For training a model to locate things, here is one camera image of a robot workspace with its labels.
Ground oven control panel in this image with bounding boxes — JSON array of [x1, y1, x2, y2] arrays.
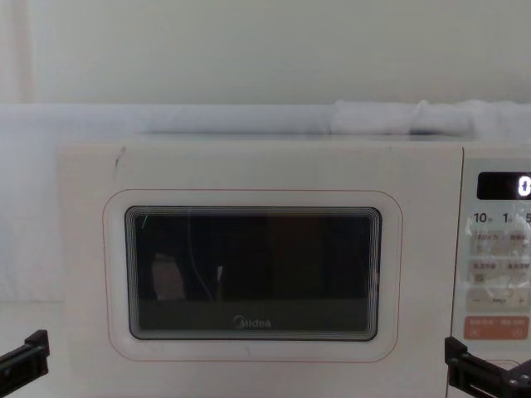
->
[[451, 145, 531, 398]]

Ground cream microwave oven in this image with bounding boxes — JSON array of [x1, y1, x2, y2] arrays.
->
[[56, 131, 531, 398]]

